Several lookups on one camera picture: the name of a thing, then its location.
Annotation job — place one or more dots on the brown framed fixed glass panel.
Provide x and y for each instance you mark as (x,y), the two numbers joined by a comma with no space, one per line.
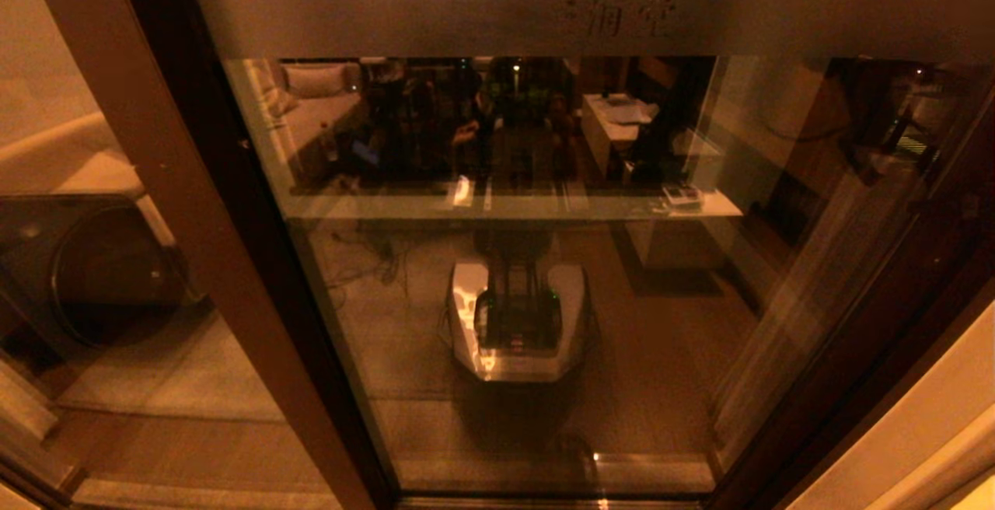
(194,207)

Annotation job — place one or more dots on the brown framed sliding glass door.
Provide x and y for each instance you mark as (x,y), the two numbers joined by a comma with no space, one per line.
(622,323)

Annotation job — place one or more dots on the dark front-load washing machine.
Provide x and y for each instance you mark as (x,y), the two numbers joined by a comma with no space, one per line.
(101,277)

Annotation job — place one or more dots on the dark brown door jamb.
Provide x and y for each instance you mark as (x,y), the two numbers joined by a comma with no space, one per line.
(919,339)

